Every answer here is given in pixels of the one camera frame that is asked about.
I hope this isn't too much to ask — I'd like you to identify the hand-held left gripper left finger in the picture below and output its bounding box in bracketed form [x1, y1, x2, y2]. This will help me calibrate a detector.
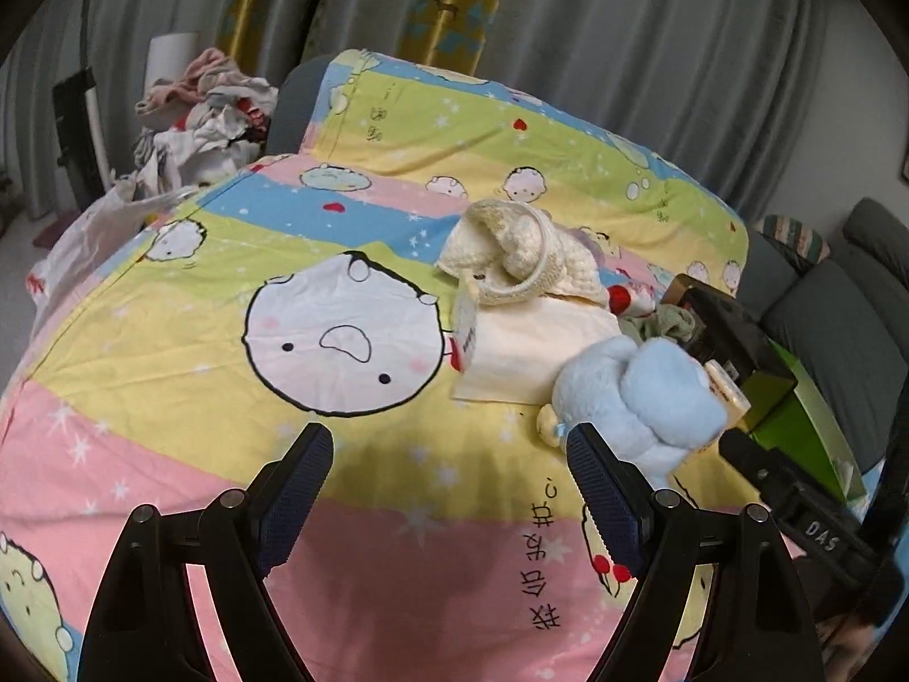
[77, 422, 335, 682]

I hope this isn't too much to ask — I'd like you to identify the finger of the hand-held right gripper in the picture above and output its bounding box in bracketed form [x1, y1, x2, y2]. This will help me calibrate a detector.
[719, 427, 802, 507]

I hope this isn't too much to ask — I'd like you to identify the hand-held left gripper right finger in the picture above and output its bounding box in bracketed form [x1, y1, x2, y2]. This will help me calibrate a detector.
[566, 422, 825, 682]

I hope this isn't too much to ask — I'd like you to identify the green cardboard box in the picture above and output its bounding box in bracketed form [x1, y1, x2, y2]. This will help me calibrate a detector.
[742, 339, 869, 500]

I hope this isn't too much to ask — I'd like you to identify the small orange patterned box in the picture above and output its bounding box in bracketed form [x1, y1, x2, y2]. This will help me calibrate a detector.
[703, 359, 752, 434]

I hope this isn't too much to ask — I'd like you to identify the light blue elephant plush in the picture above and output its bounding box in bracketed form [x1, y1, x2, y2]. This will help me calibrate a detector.
[536, 337, 732, 491]

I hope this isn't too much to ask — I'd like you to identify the cream knitted hat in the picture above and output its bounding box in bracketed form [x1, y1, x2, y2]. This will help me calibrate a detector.
[435, 199, 612, 310]

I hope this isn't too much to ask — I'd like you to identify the black and gold tin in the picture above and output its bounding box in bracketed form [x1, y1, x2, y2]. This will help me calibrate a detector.
[666, 273, 793, 385]

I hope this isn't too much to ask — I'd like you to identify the cream folded cloth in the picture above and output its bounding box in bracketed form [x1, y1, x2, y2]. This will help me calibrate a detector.
[453, 291, 626, 406]

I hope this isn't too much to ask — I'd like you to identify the grey-green sock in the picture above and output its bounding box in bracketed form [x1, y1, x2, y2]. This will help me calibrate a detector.
[618, 302, 706, 351]

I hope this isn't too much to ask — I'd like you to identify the red white small cloth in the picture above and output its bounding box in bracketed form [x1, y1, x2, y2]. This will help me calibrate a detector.
[607, 284, 658, 318]

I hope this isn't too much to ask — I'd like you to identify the small white printed box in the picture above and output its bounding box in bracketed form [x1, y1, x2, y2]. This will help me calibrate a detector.
[452, 276, 485, 377]

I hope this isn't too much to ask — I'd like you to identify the striped cushion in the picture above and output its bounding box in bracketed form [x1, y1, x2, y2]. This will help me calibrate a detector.
[761, 213, 832, 272]

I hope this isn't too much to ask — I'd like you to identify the cartoon printed pastel blanket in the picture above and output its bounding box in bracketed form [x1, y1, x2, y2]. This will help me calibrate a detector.
[0, 48, 811, 682]

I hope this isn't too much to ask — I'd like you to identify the white plastic bag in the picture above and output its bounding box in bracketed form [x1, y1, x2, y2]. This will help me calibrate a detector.
[27, 176, 194, 317]

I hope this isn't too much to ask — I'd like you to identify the pile of clothes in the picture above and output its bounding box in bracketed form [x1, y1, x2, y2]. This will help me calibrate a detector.
[130, 47, 280, 193]

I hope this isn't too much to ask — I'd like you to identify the black stand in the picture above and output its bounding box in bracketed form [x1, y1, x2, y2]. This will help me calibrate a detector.
[51, 65, 109, 218]

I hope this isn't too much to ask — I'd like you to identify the grey curtain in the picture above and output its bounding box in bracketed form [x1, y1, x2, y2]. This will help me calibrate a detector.
[0, 0, 899, 228]

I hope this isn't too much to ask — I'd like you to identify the white cylinder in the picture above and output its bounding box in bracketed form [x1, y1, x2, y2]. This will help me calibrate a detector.
[145, 32, 201, 111]

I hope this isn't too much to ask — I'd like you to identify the yellow patterned curtain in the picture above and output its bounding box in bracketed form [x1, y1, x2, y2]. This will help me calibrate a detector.
[216, 0, 286, 79]
[415, 0, 516, 82]

